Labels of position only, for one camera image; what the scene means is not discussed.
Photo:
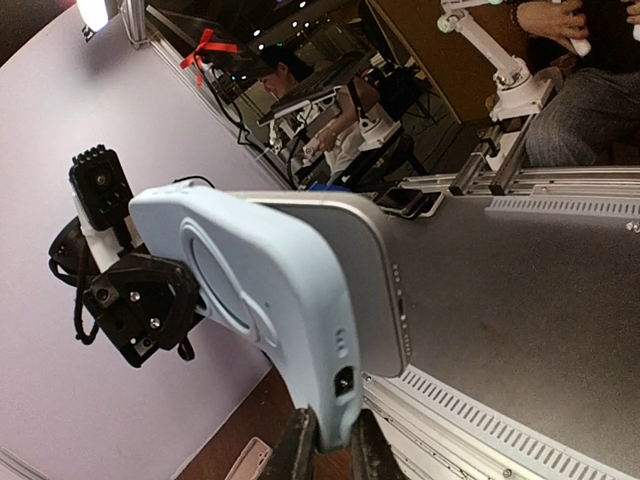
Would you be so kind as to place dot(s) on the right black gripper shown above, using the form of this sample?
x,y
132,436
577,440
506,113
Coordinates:
x,y
144,303

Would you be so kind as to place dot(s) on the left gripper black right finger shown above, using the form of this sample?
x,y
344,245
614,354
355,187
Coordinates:
x,y
371,454

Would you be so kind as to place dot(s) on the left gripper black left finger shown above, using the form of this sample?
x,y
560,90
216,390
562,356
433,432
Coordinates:
x,y
293,456

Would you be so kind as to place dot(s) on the pink phone case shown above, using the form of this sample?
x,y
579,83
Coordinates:
x,y
251,461

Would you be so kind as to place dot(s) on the phone blue case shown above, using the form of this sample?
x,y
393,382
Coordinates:
x,y
275,281

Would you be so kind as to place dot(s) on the silver phone from case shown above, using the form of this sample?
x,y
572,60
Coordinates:
x,y
362,238

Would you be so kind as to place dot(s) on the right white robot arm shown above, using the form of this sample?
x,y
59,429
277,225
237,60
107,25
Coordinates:
x,y
70,261

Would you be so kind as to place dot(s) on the blue storage bin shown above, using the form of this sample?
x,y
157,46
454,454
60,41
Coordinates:
x,y
318,187

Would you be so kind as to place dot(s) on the tray of phones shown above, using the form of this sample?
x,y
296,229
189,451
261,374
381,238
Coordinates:
x,y
409,204

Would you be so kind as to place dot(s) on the red ribbon bow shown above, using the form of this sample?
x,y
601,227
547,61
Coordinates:
x,y
206,46

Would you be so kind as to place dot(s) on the woman in white shirt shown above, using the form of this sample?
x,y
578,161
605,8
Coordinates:
x,y
339,138

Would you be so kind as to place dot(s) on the seated person in jeans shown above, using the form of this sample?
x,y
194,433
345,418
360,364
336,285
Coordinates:
x,y
599,102

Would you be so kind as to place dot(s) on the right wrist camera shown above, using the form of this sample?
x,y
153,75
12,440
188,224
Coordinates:
x,y
101,195

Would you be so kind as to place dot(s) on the front aluminium rail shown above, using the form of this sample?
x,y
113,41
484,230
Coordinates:
x,y
524,314

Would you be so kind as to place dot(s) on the right aluminium frame post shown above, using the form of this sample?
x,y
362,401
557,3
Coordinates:
x,y
142,33

